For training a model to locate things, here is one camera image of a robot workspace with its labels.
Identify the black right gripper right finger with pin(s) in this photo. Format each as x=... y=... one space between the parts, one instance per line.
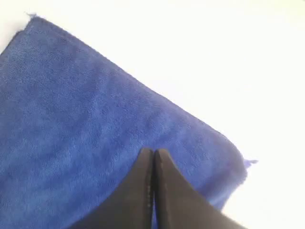
x=178 y=205

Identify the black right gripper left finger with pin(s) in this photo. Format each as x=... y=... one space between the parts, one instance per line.
x=130 y=205

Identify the blue microfibre towel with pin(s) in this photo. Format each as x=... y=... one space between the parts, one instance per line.
x=72 y=124

